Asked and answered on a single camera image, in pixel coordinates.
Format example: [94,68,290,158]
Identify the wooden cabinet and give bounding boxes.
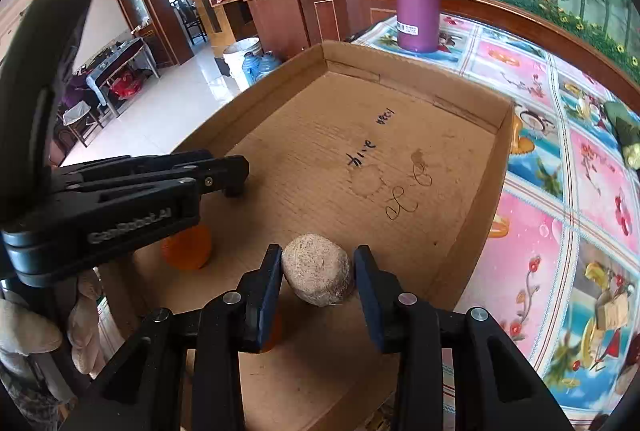
[210,0,640,94]

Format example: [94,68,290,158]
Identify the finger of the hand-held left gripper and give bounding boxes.
[70,155,250,199]
[55,150,217,177]

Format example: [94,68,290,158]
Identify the orange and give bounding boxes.
[161,223,213,271]

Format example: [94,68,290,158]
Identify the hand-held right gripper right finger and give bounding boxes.
[352,245,576,431]

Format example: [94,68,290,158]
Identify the shallow cardboard box tray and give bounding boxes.
[100,40,516,431]

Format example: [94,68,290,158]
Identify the colourful printed tablecloth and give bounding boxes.
[350,11,640,431]

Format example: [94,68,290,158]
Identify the white plastic bucket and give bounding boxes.
[222,38,263,92]

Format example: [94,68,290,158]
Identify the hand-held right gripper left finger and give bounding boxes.
[60,243,286,431]

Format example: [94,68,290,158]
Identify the dark wooden chair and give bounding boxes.
[172,0,206,44]

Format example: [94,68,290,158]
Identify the red item under table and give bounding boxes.
[110,76,141,99]

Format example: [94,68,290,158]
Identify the dark green bag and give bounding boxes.
[602,100,640,169]

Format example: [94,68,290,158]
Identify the person's left hand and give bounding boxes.
[0,271,103,374]

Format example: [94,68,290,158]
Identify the metal frame side table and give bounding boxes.
[85,36,161,117]

